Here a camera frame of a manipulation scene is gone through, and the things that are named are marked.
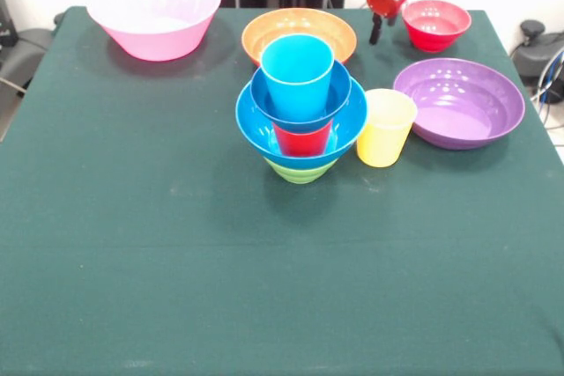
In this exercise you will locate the yellow cup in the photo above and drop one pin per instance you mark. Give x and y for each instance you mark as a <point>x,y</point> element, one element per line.
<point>388,142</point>

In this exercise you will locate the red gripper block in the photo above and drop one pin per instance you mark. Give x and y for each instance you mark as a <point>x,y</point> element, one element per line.
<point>383,2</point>

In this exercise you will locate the large pink bowl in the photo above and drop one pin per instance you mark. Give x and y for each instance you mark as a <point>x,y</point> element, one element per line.
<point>154,37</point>

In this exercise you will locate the small dark blue bowl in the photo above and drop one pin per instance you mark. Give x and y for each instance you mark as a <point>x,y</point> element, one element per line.
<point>260,98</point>

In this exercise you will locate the green bowl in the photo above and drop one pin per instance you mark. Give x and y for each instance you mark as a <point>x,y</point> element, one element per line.
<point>299,173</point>

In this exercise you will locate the purple bowl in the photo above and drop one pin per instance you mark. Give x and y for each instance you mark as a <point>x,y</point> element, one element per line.
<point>458,103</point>

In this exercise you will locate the orange bowl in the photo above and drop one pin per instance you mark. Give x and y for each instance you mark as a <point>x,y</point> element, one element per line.
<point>299,24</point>

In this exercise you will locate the large light blue bowl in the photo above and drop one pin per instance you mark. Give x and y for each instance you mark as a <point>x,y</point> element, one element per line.
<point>255,134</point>

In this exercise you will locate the dark green tablecloth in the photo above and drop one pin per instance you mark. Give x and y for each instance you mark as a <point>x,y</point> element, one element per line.
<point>176,261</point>

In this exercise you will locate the small crimson bowl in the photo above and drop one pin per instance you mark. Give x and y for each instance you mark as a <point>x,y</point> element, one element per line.
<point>436,28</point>

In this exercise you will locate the light blue cup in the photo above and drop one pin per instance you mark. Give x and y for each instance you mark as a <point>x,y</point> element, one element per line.
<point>297,85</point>

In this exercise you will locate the red cup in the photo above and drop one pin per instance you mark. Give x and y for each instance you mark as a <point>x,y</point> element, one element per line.
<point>304,142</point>

